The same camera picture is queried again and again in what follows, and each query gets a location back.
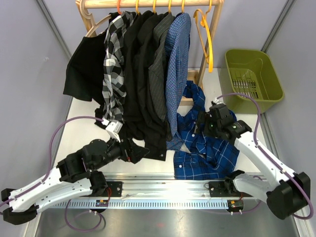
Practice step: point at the green plastic basket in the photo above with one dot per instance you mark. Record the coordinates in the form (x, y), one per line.
(251, 73)

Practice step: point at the aluminium mounting rail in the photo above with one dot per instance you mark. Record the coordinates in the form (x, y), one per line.
(151, 194)

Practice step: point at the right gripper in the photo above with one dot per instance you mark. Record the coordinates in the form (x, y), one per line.
(204, 117)

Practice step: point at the black t-shirt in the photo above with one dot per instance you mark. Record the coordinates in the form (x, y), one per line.
(84, 72)

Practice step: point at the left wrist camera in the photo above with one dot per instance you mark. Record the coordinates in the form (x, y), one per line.
(113, 128)

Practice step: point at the yellow hanger of blue shirt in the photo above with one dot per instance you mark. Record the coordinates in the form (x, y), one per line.
(201, 21)

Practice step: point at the wooden clothes rack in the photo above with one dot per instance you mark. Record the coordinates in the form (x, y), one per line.
(212, 20)

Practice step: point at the dark blue plaid shirt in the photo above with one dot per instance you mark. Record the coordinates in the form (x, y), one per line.
(208, 158)

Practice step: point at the yellow hanger hook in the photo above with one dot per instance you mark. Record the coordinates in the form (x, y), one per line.
(137, 7)
(154, 6)
(169, 6)

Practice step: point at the wooden curved hanger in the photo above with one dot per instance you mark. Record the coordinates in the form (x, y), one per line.
(94, 26)

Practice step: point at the light blue checked shirt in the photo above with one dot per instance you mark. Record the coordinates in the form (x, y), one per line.
(177, 44)

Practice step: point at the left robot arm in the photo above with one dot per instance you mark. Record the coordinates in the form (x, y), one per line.
(75, 176)

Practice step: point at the black long sleeve shirt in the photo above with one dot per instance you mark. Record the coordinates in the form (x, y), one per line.
(139, 118)

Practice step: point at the black white plaid shirt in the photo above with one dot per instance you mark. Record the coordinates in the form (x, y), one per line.
(113, 83)

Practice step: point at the orange hanger hook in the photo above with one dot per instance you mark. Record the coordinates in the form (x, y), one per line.
(118, 7)

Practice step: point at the dark pinstripe shirt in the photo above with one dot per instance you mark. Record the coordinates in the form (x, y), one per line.
(158, 68)

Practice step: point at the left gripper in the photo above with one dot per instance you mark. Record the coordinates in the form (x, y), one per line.
(129, 154)

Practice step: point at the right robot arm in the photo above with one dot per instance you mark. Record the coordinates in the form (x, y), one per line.
(285, 191)

